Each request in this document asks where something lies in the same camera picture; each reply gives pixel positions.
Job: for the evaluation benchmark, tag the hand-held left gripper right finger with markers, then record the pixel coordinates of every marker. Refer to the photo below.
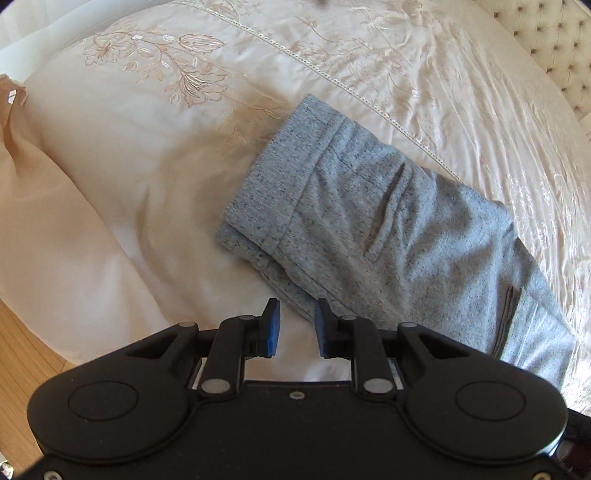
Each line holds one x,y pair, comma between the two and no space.
323,332

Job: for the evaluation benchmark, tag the grey speckled pants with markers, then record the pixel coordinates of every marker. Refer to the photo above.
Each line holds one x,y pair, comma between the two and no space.
369,221

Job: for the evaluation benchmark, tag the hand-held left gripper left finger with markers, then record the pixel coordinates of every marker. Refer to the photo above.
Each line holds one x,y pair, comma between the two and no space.
272,330

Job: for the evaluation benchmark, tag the cream tufted headboard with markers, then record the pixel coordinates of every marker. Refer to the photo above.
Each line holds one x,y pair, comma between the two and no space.
554,41

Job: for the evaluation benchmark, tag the peach bed skirt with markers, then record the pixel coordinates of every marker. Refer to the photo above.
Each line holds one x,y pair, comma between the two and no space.
32,194

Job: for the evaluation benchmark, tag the cream embroidered bedspread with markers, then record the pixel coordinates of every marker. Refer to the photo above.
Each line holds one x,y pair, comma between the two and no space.
161,161

